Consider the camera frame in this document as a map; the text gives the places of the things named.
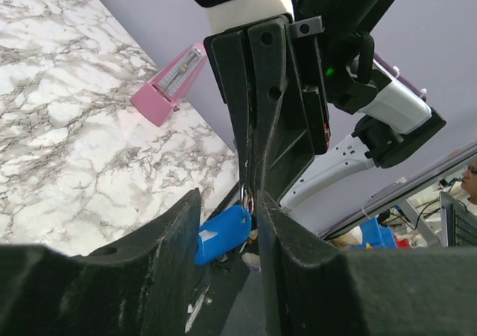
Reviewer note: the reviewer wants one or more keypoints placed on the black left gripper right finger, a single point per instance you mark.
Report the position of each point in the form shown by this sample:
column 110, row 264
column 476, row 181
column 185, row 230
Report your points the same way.
column 313, row 288

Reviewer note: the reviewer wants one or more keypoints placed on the person head with glasses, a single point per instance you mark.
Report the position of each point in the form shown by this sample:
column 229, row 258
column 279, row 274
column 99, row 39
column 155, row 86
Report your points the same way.
column 469, row 182

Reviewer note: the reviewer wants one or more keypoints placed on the blue plastic key tag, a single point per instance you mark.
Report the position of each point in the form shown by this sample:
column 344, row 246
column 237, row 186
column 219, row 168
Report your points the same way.
column 223, row 233

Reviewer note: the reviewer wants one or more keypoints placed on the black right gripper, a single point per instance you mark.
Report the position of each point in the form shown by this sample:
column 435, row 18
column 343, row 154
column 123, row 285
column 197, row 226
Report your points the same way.
column 270, row 77

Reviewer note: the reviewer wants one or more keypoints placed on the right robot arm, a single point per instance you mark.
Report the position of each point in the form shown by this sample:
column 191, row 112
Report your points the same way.
column 374, row 120

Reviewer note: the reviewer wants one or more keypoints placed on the blue plastic bin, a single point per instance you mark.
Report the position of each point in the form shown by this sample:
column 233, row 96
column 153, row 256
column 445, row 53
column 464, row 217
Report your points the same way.
column 376, row 236

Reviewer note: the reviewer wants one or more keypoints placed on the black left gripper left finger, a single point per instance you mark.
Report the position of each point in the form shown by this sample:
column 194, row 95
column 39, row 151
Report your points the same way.
column 137, row 285

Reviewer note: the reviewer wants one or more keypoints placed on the pink metronome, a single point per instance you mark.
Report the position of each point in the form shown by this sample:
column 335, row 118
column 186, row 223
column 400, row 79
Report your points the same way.
column 160, row 96

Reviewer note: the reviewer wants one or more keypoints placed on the black table edge frame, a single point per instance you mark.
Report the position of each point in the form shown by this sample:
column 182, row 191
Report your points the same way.
column 215, row 287

